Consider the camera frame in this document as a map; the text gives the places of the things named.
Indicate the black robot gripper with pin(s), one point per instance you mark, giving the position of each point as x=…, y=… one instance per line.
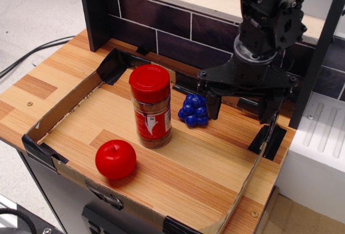
x=246, y=73

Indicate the red-lidded spice bottle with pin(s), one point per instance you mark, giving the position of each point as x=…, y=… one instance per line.
x=150, y=89

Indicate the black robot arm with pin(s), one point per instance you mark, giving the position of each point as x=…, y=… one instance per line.
x=269, y=27

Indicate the taped cardboard fence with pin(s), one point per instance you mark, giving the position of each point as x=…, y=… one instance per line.
x=193, y=184

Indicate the blue plastic grape bunch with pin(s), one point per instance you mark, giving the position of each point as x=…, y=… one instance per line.
x=194, y=112

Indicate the white ridged side unit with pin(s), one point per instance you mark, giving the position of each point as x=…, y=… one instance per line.
x=313, y=171

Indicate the red plastic apple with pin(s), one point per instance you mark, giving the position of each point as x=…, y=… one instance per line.
x=115, y=159

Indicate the black device under table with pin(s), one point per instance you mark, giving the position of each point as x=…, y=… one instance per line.
x=114, y=221

